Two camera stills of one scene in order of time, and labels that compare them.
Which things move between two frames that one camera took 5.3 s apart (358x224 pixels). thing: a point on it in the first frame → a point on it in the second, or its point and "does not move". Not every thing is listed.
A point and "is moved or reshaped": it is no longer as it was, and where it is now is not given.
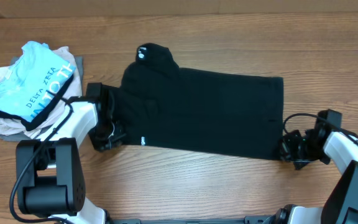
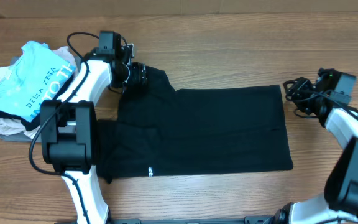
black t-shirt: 158,104 is moved or reshaped
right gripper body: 301,151 → 301,89
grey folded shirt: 78,61 does not move
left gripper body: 105,135 → 130,74
